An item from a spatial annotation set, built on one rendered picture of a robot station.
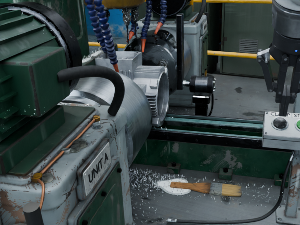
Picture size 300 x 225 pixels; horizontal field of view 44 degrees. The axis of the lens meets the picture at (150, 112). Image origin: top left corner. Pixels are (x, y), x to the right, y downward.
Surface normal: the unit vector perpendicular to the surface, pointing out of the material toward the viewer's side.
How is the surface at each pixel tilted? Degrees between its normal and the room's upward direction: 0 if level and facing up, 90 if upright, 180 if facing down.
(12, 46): 49
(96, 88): 17
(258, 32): 90
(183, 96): 90
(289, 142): 119
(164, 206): 0
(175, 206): 0
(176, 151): 90
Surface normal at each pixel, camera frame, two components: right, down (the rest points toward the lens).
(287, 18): -0.67, 0.65
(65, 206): 0.96, 0.07
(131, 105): 0.76, -0.48
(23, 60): -0.04, -0.92
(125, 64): -0.27, 0.39
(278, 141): -0.22, 0.79
